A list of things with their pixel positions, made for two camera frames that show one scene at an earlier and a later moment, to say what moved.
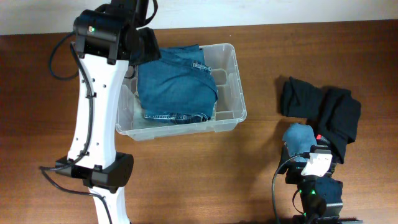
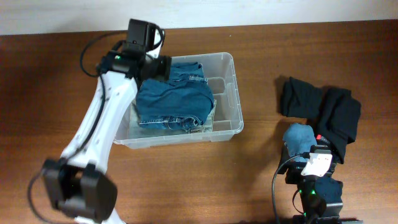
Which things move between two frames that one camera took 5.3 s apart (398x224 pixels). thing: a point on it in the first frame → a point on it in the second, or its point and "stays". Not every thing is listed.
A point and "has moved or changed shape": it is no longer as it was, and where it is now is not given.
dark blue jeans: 180,81 has moved or changed shape
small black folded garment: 300,99 stays
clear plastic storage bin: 221,61 has moved or changed shape
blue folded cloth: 298,139 stays
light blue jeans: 179,102 → 136,129
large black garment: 339,120 stays
